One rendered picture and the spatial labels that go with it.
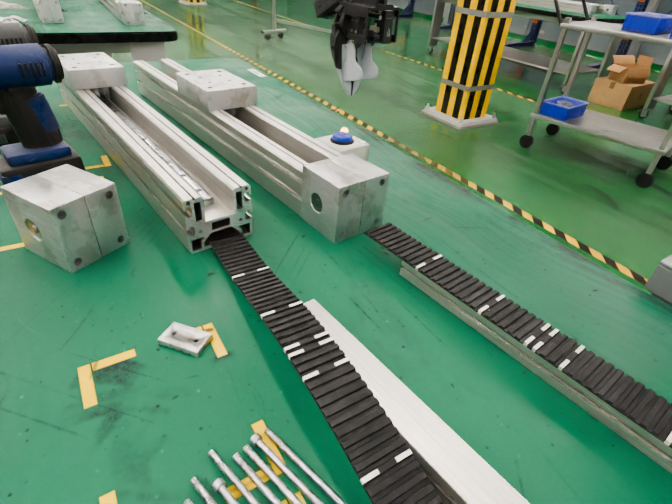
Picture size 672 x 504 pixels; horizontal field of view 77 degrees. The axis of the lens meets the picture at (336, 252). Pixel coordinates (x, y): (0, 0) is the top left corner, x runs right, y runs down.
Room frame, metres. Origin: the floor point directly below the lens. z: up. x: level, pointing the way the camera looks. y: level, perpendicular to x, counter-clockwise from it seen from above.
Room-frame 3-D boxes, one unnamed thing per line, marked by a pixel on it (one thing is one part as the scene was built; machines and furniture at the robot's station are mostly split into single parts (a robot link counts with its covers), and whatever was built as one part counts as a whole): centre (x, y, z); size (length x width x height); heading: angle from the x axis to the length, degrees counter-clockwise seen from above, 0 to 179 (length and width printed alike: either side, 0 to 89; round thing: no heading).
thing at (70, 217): (0.49, 0.36, 0.83); 0.11 x 0.10 x 0.10; 154
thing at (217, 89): (0.94, 0.29, 0.87); 0.16 x 0.11 x 0.07; 41
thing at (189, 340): (0.32, 0.16, 0.78); 0.05 x 0.03 x 0.01; 74
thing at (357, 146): (0.81, 0.01, 0.81); 0.10 x 0.08 x 0.06; 131
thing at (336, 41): (0.80, 0.02, 1.02); 0.05 x 0.02 x 0.09; 131
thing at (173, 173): (0.81, 0.43, 0.82); 0.80 x 0.10 x 0.09; 41
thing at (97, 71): (1.00, 0.60, 0.87); 0.16 x 0.11 x 0.07; 41
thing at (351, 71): (0.79, 0.00, 0.97); 0.06 x 0.03 x 0.09; 41
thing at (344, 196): (0.61, -0.01, 0.83); 0.12 x 0.09 x 0.10; 131
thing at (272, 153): (0.94, 0.29, 0.82); 0.80 x 0.10 x 0.09; 41
